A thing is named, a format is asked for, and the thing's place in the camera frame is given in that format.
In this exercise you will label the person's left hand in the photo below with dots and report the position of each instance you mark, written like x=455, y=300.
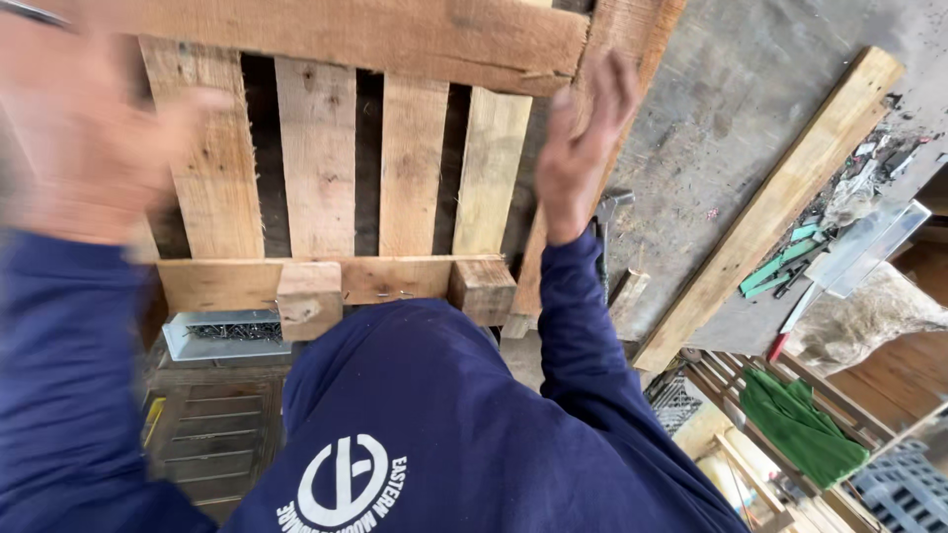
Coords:
x=81, y=140

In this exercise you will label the grey plastic crate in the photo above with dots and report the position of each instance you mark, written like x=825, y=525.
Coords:
x=907, y=488

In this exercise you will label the steel claw hammer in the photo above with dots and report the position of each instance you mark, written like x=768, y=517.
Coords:
x=604, y=222

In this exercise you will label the clear plastic sheet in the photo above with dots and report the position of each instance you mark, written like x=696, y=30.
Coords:
x=866, y=248

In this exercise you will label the wooden slat rack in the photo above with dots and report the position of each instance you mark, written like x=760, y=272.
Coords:
x=837, y=414

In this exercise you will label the person's navy sweatshirt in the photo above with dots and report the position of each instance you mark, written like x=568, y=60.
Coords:
x=444, y=429

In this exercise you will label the small wooden block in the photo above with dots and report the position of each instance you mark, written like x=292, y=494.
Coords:
x=628, y=292

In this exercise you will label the pile of steel nails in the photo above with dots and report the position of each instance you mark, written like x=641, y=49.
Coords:
x=237, y=331

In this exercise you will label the heap of scrap debris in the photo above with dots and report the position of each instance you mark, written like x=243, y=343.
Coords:
x=866, y=178

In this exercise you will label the wooden pallet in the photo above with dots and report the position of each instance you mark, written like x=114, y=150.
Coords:
x=318, y=163

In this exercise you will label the person's left fingers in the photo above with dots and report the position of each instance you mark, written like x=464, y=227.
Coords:
x=189, y=111

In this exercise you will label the long wooden plank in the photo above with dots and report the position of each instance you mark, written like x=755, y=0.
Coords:
x=770, y=207

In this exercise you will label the person's right hand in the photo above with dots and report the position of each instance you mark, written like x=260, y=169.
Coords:
x=574, y=170

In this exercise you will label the person's right fingers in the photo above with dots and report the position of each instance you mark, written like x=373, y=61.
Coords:
x=604, y=103

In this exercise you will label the brown burlap sack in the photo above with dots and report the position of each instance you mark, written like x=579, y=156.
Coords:
x=866, y=318

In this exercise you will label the short green strip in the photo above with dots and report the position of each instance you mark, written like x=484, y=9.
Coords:
x=806, y=232

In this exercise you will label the green cloth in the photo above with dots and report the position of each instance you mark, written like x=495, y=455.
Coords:
x=803, y=429

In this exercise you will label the black plastic crate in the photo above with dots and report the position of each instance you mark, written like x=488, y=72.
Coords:
x=672, y=403

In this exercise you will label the yellow tool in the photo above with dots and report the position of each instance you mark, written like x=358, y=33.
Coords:
x=153, y=422

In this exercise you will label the long green strip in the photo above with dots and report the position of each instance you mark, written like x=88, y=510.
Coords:
x=778, y=266

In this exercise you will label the white nail box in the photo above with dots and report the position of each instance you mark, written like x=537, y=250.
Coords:
x=222, y=348

